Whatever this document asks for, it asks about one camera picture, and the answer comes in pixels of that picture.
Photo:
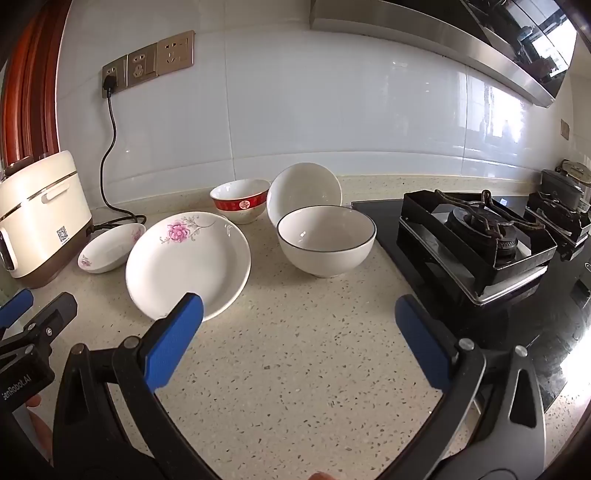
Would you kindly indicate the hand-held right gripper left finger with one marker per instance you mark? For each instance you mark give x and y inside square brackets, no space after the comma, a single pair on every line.
[173,341]

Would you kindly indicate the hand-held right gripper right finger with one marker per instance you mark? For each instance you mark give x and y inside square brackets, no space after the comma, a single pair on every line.
[422,341]

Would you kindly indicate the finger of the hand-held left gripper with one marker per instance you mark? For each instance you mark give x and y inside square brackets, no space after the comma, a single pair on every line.
[16,307]
[53,318]

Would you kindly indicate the large floral white plate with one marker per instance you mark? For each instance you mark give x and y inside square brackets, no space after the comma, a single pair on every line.
[184,263]

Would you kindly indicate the small floral white plate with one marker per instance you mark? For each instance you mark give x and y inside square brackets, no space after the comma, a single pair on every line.
[104,251]

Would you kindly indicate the dark rimmed white bowl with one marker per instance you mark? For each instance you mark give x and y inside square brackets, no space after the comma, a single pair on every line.
[323,254]

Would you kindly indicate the red banded white bowl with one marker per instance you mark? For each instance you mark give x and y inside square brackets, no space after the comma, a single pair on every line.
[240,203]

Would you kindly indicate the plain white bowl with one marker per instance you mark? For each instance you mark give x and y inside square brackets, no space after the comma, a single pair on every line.
[304,189]

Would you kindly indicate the person's left hand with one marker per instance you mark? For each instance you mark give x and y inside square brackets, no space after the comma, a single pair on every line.
[41,434]

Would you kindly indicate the cream rice cooker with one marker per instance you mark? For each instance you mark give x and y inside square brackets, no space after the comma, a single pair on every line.
[41,217]

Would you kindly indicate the black stove pan support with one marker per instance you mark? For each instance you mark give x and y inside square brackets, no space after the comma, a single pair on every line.
[554,221]
[438,249]

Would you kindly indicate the black glass gas stove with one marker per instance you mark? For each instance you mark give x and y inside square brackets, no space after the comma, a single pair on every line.
[531,318]

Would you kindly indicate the black stove burner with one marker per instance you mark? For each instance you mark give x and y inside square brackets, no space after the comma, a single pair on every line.
[480,226]

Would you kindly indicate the metal pot on stove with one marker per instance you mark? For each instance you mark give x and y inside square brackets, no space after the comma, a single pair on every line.
[561,189]

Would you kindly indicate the black power plug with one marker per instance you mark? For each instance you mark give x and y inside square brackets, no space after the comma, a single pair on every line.
[110,84]

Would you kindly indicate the stainless steel range hood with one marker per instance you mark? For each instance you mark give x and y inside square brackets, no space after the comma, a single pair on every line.
[415,27]

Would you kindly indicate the red-brown wooden window frame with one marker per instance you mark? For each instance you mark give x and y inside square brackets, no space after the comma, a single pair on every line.
[32,83]

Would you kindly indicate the small gold wall switch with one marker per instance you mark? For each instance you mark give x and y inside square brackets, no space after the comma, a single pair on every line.
[565,128]

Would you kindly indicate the gold wall socket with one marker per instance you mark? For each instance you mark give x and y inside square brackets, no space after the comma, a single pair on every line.
[175,53]
[142,65]
[115,69]

